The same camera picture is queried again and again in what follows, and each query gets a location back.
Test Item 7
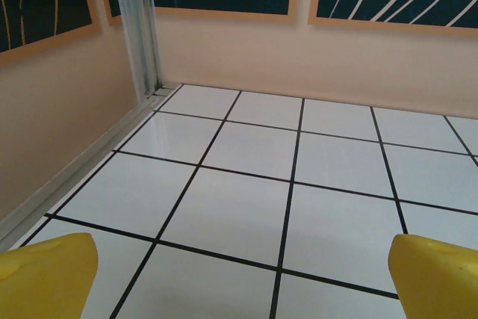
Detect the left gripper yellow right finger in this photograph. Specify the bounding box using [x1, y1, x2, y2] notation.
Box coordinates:
[387, 233, 478, 319]

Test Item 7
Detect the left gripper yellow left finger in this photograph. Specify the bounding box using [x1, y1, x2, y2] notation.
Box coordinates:
[0, 232, 99, 319]

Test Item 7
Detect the aluminium side rail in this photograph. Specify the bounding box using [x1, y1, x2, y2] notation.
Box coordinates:
[0, 85, 179, 255]

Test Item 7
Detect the aluminium corner post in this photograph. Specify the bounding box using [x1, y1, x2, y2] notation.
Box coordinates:
[111, 0, 167, 102]

